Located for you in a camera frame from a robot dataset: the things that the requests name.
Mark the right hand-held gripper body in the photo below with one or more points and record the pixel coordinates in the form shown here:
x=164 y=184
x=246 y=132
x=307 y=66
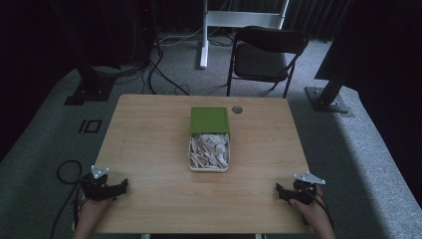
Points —
x=304 y=190

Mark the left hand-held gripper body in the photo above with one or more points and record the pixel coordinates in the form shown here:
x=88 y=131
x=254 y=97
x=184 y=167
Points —
x=96 y=189

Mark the person's left hand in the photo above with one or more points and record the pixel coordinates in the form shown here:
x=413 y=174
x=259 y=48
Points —
x=94 y=209

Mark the person's right hand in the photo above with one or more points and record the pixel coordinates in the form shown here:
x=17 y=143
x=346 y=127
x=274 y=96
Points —
x=312 y=210

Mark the white box tray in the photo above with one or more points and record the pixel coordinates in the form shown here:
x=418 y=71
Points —
x=209 y=170

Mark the pile of wooden pieces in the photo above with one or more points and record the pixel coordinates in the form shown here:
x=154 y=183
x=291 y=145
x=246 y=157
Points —
x=209 y=151

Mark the grey round table grommet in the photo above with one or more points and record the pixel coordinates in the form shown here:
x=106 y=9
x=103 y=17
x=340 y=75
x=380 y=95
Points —
x=237 y=109

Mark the black stand with bolted base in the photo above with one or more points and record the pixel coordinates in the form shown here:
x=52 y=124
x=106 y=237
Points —
x=326 y=99

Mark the black stand with square base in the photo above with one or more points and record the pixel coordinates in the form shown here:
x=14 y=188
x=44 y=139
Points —
x=89 y=89

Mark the green box sleeve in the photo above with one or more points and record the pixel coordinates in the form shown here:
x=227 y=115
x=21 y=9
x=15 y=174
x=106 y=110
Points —
x=209 y=120

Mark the black folding chair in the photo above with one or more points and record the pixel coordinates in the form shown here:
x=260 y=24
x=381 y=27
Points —
x=260 y=61

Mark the dark curtain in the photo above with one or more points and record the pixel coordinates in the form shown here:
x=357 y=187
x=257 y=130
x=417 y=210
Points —
x=315 y=16

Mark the white metal stand frame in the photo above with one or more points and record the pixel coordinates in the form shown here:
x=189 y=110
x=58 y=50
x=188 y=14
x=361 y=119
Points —
x=239 y=19

